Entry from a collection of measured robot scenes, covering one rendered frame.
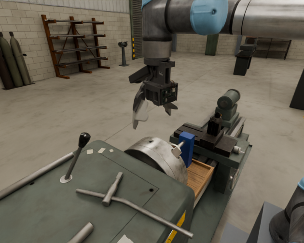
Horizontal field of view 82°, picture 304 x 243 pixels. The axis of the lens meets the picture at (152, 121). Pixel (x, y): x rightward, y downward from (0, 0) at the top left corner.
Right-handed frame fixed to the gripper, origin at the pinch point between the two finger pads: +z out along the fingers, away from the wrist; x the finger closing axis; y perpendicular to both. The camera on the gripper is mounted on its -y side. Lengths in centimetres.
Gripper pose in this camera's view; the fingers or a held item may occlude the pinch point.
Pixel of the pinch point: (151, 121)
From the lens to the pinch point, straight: 58.0
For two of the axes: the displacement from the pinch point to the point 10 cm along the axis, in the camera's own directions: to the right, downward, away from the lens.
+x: 7.7, -3.0, 5.6
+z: 0.0, 8.8, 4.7
